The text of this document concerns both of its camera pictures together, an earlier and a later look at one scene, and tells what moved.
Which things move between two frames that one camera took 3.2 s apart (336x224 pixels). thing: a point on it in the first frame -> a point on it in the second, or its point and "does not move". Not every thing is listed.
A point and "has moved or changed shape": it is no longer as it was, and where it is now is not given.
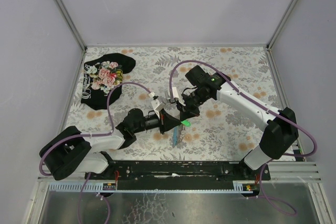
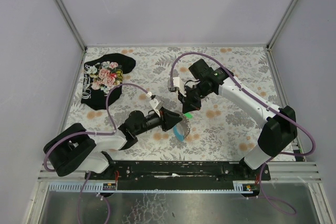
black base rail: (173, 175) does not move
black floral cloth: (101, 74) does not move
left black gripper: (161, 122) does not move
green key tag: (186, 123) has moved or changed shape
